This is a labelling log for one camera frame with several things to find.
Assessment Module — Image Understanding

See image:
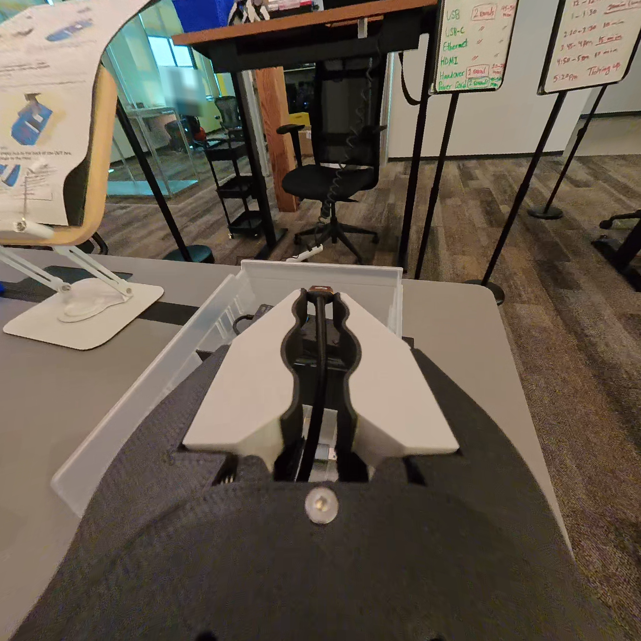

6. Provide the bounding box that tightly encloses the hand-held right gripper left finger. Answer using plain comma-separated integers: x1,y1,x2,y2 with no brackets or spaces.
182,288,307,474

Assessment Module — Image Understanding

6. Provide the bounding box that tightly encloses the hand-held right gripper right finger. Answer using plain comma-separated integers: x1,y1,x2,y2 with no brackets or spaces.
331,290,460,481

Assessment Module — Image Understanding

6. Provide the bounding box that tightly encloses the black cable orange band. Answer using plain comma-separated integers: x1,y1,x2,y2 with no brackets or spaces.
294,284,335,482

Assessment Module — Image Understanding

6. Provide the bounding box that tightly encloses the clear plastic bin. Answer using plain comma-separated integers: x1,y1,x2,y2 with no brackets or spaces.
50,259,405,519

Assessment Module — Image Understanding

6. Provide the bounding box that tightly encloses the black utility cart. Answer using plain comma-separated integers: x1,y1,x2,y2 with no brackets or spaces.
203,139,264,240

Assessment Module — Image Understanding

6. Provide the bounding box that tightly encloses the black pole stand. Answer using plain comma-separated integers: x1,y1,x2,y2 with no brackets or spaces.
114,102,216,264

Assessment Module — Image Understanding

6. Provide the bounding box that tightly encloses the black office chair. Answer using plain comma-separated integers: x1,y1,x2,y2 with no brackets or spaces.
276,57,390,264

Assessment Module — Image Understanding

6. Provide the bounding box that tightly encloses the instruction sheet on stand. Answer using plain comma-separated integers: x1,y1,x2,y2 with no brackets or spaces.
0,64,119,247

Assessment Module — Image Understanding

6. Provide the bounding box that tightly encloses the whiteboard with green writing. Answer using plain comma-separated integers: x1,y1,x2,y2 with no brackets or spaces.
428,0,519,95

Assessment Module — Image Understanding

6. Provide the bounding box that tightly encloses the wooden top desk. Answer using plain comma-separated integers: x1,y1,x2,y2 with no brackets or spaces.
172,0,441,251

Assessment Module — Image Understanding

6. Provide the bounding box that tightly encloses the small blue bin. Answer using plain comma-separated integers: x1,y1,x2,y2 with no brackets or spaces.
173,0,236,30

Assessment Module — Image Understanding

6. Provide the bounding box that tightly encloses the whiteboard with red writing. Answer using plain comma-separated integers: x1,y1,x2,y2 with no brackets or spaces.
537,0,641,96

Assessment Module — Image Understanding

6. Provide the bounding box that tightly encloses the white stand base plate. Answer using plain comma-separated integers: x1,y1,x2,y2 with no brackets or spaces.
0,220,165,351

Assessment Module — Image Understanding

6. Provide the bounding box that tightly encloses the wooden post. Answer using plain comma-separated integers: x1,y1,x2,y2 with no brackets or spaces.
254,65,301,212

